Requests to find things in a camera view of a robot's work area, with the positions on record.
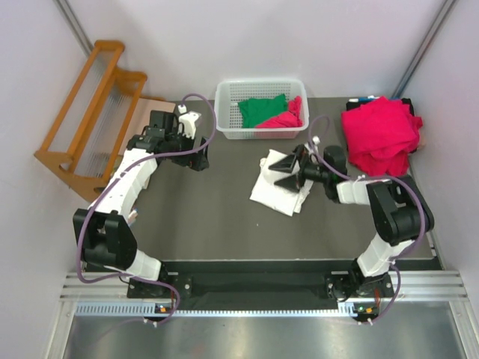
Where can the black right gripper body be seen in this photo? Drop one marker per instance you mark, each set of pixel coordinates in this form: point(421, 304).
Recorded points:
point(307, 171)

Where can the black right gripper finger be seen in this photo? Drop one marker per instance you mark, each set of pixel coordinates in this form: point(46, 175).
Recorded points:
point(291, 183)
point(288, 165)

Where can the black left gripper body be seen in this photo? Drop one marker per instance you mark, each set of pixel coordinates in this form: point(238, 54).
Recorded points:
point(200, 159)

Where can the white t-shirt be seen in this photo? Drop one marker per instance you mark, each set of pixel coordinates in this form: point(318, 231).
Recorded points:
point(275, 197)

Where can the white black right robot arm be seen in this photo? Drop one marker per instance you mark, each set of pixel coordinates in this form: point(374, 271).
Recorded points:
point(400, 213)

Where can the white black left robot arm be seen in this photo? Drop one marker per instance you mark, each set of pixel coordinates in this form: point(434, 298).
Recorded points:
point(103, 234)

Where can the black folded shirt under stack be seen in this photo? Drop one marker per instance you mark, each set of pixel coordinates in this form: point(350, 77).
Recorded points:
point(355, 103)

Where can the stack of folded pink shirts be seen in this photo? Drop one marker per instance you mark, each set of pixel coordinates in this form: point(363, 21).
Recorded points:
point(380, 136)

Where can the brown cardboard sheet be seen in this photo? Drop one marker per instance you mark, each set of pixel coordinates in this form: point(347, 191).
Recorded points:
point(146, 106)

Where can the pink t-shirt in basket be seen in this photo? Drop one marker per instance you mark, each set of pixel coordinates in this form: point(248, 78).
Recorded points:
point(288, 119)

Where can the green t-shirt in basket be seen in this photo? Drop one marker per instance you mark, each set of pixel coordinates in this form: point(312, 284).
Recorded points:
point(255, 111)

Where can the white plastic laundry basket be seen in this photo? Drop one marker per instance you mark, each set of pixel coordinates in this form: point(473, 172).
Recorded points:
point(230, 93)

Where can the bundle of marker pens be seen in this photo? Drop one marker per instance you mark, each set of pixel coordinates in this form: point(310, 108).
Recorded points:
point(132, 217)

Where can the orange wooden rack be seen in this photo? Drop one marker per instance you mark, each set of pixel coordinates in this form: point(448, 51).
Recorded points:
point(84, 141)

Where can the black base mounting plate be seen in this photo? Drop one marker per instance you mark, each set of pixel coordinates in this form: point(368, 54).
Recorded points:
point(269, 284)

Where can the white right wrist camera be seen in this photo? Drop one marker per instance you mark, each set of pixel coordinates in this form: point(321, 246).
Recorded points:
point(312, 147)

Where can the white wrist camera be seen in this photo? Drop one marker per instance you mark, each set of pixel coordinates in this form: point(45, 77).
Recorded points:
point(187, 122)
point(312, 147)

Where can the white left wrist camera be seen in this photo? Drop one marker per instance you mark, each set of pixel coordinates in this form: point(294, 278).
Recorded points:
point(187, 122)

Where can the aluminium frame rail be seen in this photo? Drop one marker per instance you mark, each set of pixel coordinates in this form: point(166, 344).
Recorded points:
point(112, 298)

